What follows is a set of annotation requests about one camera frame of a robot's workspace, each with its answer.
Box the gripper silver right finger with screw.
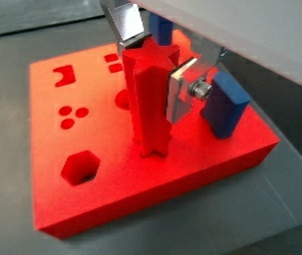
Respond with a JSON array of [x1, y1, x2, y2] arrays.
[[166, 38, 227, 124]]

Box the red star peg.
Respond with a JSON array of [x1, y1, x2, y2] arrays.
[[123, 37, 179, 157]]

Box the blue peg behind star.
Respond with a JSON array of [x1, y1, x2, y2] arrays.
[[150, 13, 172, 46]]

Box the blue rectangular peg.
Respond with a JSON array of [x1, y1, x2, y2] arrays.
[[200, 72, 250, 139]]

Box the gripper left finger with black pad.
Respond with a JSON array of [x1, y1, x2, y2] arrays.
[[100, 0, 151, 53]]

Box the red shape-sorting board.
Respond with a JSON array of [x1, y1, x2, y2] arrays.
[[29, 44, 278, 239]]

